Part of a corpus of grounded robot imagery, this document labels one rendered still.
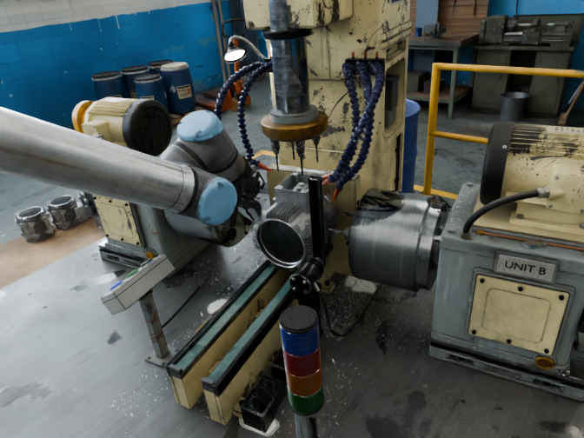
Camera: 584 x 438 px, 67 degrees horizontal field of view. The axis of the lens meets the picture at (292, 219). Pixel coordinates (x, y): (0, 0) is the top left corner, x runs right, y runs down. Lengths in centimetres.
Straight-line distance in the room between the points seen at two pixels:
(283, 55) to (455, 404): 90
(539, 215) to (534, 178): 9
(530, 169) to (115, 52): 654
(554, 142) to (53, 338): 137
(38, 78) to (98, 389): 568
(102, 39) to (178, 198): 631
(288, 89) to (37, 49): 569
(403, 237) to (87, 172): 69
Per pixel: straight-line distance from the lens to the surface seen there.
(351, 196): 130
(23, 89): 662
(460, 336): 116
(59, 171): 70
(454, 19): 624
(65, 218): 362
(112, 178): 72
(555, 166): 98
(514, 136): 101
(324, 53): 134
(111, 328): 145
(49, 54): 672
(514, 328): 109
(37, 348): 150
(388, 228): 108
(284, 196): 125
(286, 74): 114
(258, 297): 126
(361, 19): 128
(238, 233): 143
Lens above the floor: 167
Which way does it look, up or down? 29 degrees down
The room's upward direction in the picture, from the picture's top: 5 degrees counter-clockwise
